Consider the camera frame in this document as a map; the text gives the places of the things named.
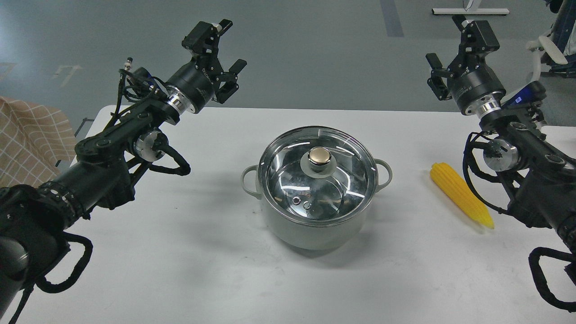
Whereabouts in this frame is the yellow corn cob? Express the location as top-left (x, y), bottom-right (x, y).
top-left (430, 162), bottom-right (495, 229)

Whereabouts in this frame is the glass pot lid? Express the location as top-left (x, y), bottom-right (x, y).
top-left (258, 126), bottom-right (378, 224)

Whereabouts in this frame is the pale green steel pot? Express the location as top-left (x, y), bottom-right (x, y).
top-left (240, 126), bottom-right (393, 251)

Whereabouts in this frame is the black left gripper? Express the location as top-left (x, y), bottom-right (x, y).
top-left (166, 20), bottom-right (247, 115)

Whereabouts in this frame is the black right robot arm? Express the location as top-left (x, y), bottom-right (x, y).
top-left (426, 15), bottom-right (576, 312)

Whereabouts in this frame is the white and blue chair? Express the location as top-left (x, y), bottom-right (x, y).
top-left (526, 0), bottom-right (576, 83)

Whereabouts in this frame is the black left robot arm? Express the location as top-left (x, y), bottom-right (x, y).
top-left (1, 20), bottom-right (247, 324)

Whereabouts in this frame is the beige checkered cloth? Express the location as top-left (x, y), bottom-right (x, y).
top-left (0, 97), bottom-right (77, 187)

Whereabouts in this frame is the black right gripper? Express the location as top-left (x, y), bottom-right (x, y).
top-left (426, 15), bottom-right (506, 115)

